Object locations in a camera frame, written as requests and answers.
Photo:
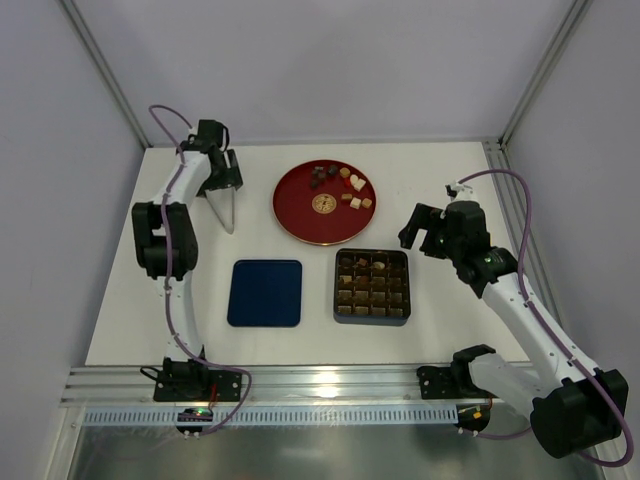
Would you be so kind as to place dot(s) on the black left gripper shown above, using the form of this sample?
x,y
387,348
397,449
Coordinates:
x,y
223,180

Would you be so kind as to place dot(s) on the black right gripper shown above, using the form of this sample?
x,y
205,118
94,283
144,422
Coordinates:
x,y
428,232

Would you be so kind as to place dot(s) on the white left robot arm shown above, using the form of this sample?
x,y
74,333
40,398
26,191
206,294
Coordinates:
x,y
165,242

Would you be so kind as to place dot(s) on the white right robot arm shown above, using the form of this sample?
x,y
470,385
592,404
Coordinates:
x,y
570,402

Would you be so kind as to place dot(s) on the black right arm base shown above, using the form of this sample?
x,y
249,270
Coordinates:
x,y
438,383

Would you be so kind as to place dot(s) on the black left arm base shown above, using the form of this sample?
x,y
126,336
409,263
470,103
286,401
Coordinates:
x,y
225,387

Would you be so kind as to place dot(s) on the blue chocolate box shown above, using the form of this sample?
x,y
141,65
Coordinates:
x,y
359,299

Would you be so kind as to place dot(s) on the cream square chocolate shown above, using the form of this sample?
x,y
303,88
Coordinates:
x,y
358,186

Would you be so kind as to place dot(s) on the dark brown chocolate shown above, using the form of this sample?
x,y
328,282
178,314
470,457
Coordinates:
x,y
316,175

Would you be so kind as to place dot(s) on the round red tray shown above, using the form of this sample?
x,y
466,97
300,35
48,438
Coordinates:
x,y
319,217

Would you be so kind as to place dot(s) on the blue box lid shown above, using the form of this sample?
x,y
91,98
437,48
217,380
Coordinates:
x,y
265,293

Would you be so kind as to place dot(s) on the right controller board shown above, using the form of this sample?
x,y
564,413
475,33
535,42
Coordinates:
x,y
473,418

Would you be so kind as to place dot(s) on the controller board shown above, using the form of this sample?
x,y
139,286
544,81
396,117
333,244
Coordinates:
x,y
192,421
473,418

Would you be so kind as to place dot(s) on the left controller board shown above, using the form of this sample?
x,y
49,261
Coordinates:
x,y
192,421

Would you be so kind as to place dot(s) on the aluminium right side rail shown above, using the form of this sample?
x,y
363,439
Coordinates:
x,y
512,201

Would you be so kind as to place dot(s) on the aluminium rail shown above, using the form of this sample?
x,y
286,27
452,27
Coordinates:
x,y
269,384
512,201

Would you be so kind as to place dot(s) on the slotted cable duct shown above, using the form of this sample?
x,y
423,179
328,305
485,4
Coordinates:
x,y
280,415

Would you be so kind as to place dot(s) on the aluminium front rail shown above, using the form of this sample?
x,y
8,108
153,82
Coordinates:
x,y
269,384

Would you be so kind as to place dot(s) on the aluminium left frame post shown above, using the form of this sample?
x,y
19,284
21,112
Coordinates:
x,y
82,31

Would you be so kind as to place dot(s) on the aluminium frame post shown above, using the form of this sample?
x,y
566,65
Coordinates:
x,y
82,31
551,57

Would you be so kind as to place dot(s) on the aluminium right frame post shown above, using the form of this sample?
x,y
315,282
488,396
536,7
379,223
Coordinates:
x,y
551,57

